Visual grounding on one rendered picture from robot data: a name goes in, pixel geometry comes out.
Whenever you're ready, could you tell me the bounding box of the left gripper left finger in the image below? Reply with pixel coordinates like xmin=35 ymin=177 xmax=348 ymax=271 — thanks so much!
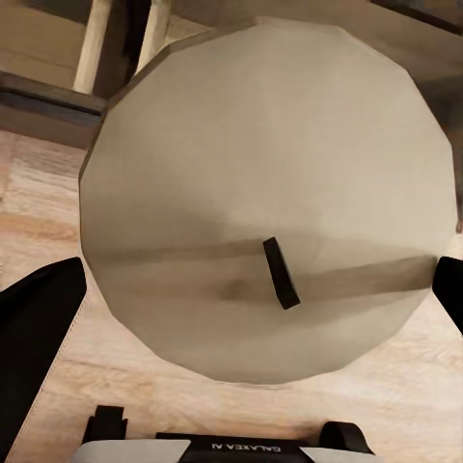
xmin=0 ymin=257 xmax=87 ymax=463

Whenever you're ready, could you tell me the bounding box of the pillar candle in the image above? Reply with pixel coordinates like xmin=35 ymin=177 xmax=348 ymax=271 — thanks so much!
xmin=77 ymin=15 xmax=457 ymax=385

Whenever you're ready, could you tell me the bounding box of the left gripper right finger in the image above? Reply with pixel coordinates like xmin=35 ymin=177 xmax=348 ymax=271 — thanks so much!
xmin=432 ymin=256 xmax=463 ymax=335

